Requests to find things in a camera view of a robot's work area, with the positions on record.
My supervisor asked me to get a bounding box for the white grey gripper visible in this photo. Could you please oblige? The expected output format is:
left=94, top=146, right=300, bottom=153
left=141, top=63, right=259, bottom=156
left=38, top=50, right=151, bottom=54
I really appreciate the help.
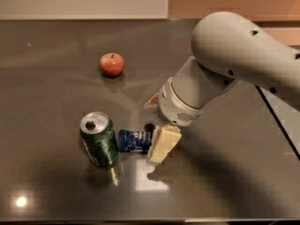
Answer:
left=143, top=77, right=203, bottom=164

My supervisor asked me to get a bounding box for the blue rxbar wrapper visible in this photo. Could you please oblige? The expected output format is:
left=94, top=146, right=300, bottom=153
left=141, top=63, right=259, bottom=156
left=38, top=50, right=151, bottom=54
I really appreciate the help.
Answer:
left=118, top=129, right=152, bottom=152

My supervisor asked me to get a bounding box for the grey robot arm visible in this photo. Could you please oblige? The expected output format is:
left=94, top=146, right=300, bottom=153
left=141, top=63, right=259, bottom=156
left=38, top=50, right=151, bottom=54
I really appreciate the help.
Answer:
left=144, top=11, right=300, bottom=164

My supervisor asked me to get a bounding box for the green soda can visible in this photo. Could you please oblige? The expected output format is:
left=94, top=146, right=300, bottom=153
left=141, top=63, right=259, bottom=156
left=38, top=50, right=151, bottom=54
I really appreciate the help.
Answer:
left=80, top=112, right=118, bottom=167

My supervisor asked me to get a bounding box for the red apple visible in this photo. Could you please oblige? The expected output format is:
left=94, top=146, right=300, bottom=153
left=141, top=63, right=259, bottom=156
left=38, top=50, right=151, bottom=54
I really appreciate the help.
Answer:
left=99, top=52, right=125, bottom=78

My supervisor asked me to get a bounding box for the grey side table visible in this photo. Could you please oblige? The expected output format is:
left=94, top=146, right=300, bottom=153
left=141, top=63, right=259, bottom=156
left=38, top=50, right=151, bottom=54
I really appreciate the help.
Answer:
left=257, top=86, right=300, bottom=159

